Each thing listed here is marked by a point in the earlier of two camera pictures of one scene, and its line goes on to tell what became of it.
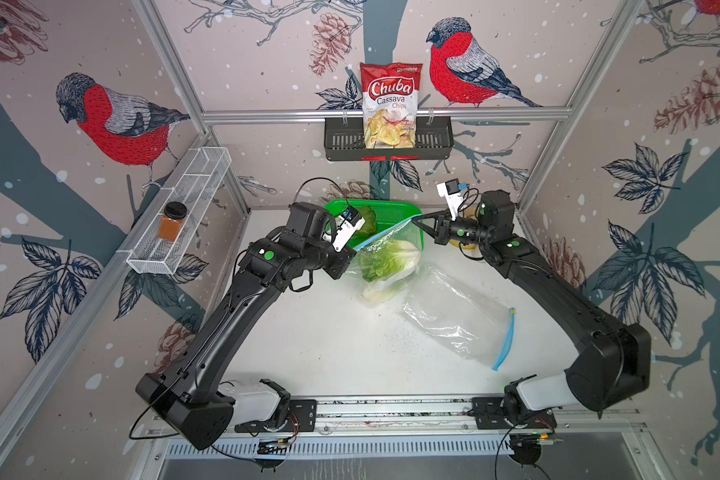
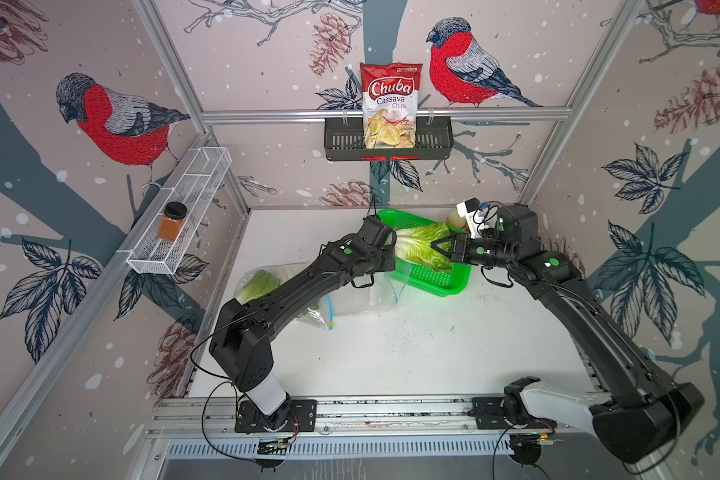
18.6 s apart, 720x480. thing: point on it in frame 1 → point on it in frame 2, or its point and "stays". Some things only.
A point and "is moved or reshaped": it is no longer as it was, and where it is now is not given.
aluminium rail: (442, 414) stays
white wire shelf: (193, 185) stays
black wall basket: (345, 141) stays
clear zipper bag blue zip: (387, 267) → (256, 281)
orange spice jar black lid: (171, 221) stays
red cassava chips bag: (389, 97) stays
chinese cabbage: (370, 225) is moved or reshaped
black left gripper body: (334, 261) → (382, 261)
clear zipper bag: (463, 319) → (351, 298)
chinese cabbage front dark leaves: (388, 260) is moved or reshaped
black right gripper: (443, 228) → (460, 247)
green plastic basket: (388, 215) → (425, 277)
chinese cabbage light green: (385, 289) is moved or reshaped
